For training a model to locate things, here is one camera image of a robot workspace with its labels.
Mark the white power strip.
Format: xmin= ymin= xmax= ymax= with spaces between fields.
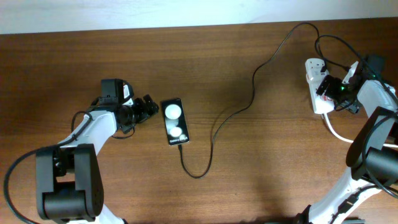
xmin=304 ymin=58 xmax=336 ymax=114

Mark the white USB charger adapter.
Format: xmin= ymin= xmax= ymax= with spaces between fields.
xmin=306 ymin=69 xmax=329 ymax=84

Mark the black USB charging cable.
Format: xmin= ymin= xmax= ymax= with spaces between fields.
xmin=177 ymin=22 xmax=328 ymax=180

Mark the black flip smartphone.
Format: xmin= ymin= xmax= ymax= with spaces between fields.
xmin=160 ymin=98 xmax=190 ymax=146

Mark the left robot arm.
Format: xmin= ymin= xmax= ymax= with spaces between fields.
xmin=35 ymin=79 xmax=159 ymax=223

